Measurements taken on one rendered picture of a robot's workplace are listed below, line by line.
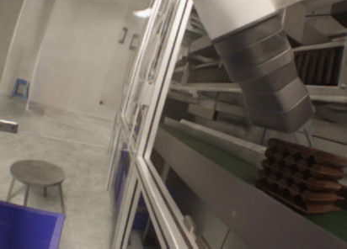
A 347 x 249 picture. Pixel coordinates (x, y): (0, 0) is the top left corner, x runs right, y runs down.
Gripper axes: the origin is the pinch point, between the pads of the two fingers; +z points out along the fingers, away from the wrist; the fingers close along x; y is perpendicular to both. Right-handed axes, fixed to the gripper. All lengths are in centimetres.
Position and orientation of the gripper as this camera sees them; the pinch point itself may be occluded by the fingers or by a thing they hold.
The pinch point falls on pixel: (306, 150)
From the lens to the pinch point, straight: 31.3
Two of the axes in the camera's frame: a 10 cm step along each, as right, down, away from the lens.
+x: 3.0, 1.1, -9.5
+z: 4.7, 8.5, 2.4
